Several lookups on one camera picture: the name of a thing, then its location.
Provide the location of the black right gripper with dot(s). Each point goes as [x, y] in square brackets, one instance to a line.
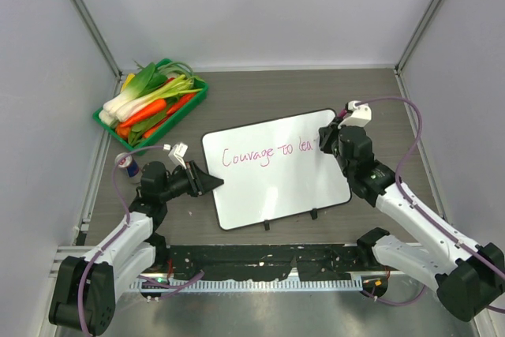
[327, 134]

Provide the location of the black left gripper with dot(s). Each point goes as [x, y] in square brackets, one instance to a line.
[200, 181]

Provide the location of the white whiteboard with black frame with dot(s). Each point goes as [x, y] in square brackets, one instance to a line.
[273, 169]

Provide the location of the white marker with pink cap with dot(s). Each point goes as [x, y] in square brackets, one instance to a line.
[340, 116]

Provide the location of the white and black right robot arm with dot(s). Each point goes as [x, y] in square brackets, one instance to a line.
[467, 277]

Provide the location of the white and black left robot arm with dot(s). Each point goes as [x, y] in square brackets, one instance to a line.
[88, 287]

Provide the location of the green plastic tray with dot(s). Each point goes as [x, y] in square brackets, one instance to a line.
[171, 69]

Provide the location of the red and blue drink can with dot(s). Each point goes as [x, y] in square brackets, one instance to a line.
[129, 167]

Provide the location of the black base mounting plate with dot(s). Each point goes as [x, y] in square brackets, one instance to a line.
[313, 262]

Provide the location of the green spinach leaves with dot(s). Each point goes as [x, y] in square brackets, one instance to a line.
[137, 130]

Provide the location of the red chili pepper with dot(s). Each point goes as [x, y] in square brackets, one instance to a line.
[171, 110]

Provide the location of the orange carrot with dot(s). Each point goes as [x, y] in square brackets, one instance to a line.
[148, 111]

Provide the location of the white and green leek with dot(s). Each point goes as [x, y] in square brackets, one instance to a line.
[126, 104]

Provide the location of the green bok choy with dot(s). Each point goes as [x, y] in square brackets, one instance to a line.
[148, 79]

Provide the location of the yellow pepper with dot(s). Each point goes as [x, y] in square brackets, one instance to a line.
[125, 83]

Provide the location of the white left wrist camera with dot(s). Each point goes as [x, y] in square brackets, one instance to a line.
[176, 153]

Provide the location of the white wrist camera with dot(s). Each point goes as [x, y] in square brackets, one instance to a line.
[359, 114]
[176, 153]

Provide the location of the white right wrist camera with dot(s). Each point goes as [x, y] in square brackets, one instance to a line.
[359, 114]

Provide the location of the white slotted cable duct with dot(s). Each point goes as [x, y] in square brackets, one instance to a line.
[288, 285]

